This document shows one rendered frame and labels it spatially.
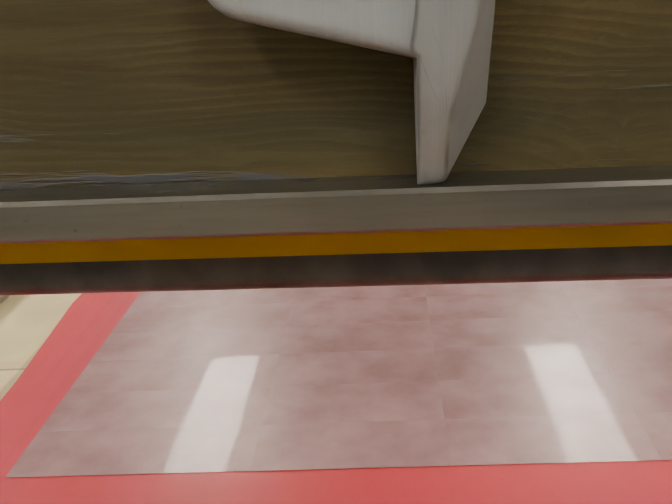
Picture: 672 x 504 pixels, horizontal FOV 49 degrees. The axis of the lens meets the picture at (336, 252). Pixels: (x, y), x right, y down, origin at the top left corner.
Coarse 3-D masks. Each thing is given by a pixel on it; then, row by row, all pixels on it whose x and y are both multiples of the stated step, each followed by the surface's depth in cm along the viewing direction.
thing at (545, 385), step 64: (448, 320) 38; (512, 320) 38; (576, 320) 37; (640, 320) 37; (448, 384) 32; (512, 384) 32; (576, 384) 32; (640, 384) 31; (512, 448) 28; (576, 448) 27; (640, 448) 27
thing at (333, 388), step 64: (64, 320) 42; (128, 320) 41; (192, 320) 40; (256, 320) 40; (320, 320) 39; (384, 320) 39; (64, 384) 35; (128, 384) 34; (192, 384) 34; (256, 384) 33; (320, 384) 33; (384, 384) 33; (0, 448) 30; (64, 448) 30; (128, 448) 29; (192, 448) 29; (256, 448) 29; (320, 448) 29; (384, 448) 28; (448, 448) 28
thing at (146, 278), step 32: (288, 256) 20; (320, 256) 20; (352, 256) 20; (384, 256) 19; (416, 256) 19; (448, 256) 19; (480, 256) 19; (512, 256) 19; (544, 256) 19; (576, 256) 19; (608, 256) 19; (640, 256) 19; (0, 288) 21; (32, 288) 20; (64, 288) 20; (96, 288) 20; (128, 288) 20; (160, 288) 20; (192, 288) 20; (224, 288) 20; (256, 288) 20
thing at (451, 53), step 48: (240, 0) 15; (288, 0) 15; (336, 0) 14; (384, 0) 14; (432, 0) 14; (480, 0) 14; (384, 48) 15; (432, 48) 14; (480, 48) 15; (432, 96) 15; (480, 96) 16; (432, 144) 16
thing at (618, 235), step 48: (144, 240) 20; (192, 240) 20; (240, 240) 20; (288, 240) 19; (336, 240) 19; (384, 240) 19; (432, 240) 19; (480, 240) 19; (528, 240) 19; (576, 240) 19; (624, 240) 19
